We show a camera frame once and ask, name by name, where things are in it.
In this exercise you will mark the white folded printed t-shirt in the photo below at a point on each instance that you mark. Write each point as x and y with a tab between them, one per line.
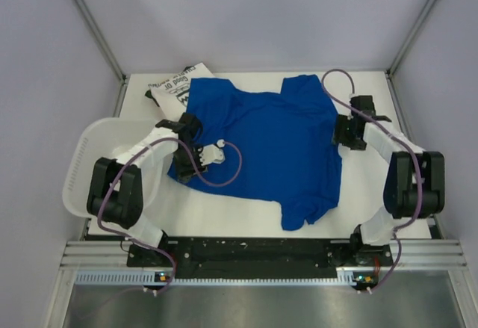
172	94

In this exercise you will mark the right aluminium frame post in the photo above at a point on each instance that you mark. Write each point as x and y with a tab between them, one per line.
414	32

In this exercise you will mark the aluminium frame post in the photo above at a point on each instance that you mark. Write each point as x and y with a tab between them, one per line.
99	39
414	32

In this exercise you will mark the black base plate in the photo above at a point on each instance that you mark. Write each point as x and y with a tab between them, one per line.
264	258

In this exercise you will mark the aluminium front rail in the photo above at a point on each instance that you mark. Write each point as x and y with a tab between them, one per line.
419	254

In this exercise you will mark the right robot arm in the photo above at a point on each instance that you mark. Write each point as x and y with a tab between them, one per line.
414	185

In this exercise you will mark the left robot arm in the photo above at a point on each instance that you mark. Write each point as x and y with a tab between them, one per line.
122	187

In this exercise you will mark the white plastic basket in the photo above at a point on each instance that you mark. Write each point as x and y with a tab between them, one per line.
118	139

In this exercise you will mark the left aluminium frame post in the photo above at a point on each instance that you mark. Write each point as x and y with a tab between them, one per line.
99	39

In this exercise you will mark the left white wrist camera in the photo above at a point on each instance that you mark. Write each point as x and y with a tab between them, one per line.
212	154

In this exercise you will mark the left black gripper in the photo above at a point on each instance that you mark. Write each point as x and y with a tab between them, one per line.
184	173

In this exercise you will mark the blue t-shirt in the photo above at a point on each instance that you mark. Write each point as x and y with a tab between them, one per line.
283	149

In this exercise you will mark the grey slotted cable duct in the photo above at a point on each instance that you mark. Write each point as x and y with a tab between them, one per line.
156	279

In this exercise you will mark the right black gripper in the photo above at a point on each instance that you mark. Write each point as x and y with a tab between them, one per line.
340	137

